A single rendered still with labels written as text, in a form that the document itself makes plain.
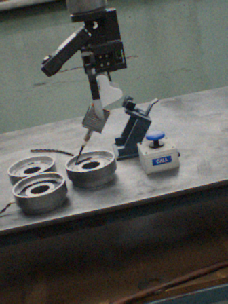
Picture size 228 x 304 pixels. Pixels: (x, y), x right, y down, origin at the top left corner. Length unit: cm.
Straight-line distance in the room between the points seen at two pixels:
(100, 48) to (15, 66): 168
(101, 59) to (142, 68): 169
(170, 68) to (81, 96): 53
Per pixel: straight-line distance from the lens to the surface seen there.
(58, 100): 255
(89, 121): 91
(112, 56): 87
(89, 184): 91
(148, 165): 91
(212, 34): 264
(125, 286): 104
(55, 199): 85
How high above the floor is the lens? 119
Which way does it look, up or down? 21 degrees down
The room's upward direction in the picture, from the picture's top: 11 degrees counter-clockwise
